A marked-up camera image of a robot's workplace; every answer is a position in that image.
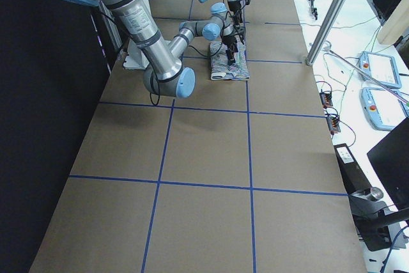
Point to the orange terminal board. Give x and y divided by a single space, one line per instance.
333 123
326 99

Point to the lower blue teach pendant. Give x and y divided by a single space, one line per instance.
382 109

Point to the upper blue teach pendant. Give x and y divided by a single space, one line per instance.
381 67

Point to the silver metal cylinder clamp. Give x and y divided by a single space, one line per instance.
370 194

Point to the aluminium frame post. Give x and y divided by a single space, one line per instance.
325 28

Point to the black monitor lower right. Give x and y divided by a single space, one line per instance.
389 159

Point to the black box white label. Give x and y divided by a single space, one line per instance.
352 174

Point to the striped polo shirt white collar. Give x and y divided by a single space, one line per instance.
221 70

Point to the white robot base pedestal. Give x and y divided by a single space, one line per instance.
135 59

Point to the upper orange terminal board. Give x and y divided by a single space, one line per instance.
326 99

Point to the long metal rod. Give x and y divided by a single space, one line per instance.
361 72

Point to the blue teach pendant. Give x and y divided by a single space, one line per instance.
381 67
382 109

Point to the lower orange terminal board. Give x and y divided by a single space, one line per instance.
333 123

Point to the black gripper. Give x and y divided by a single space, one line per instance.
233 6
228 41

